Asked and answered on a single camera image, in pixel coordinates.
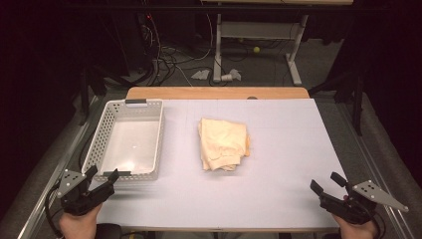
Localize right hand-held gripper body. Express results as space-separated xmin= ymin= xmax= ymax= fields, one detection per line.
xmin=318 ymin=179 xmax=410 ymax=226

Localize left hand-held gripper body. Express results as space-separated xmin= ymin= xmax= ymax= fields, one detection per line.
xmin=55 ymin=168 xmax=116 ymax=217

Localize white perforated plastic basket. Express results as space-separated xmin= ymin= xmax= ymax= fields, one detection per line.
xmin=81 ymin=98 xmax=165 ymax=182

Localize cream sweater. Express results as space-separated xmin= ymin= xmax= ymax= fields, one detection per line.
xmin=197 ymin=117 xmax=252 ymax=172

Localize person's right hand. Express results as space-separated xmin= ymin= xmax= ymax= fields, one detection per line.
xmin=331 ymin=213 xmax=380 ymax=239

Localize person's left hand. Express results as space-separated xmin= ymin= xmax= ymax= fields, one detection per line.
xmin=58 ymin=203 xmax=103 ymax=239

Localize white table mat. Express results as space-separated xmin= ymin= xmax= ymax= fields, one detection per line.
xmin=95 ymin=98 xmax=348 ymax=231

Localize black metal stand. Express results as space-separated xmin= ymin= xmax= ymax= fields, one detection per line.
xmin=308 ymin=64 xmax=366 ymax=137
xmin=78 ymin=64 xmax=110 ymax=127

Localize crumpled white paper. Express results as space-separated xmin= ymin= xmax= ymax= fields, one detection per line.
xmin=190 ymin=69 xmax=211 ymax=81

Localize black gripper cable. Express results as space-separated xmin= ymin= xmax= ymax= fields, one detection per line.
xmin=44 ymin=184 xmax=65 ymax=239
xmin=372 ymin=212 xmax=388 ymax=239

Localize aluminium floor rail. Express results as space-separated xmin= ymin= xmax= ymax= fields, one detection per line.
xmin=17 ymin=95 xmax=101 ymax=239
xmin=333 ymin=99 xmax=416 ymax=239

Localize bundle of floor cables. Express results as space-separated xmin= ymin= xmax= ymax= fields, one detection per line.
xmin=137 ymin=13 xmax=220 ymax=88

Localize white metal desk frame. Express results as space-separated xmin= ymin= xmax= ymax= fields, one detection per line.
xmin=200 ymin=0 xmax=354 ymax=87

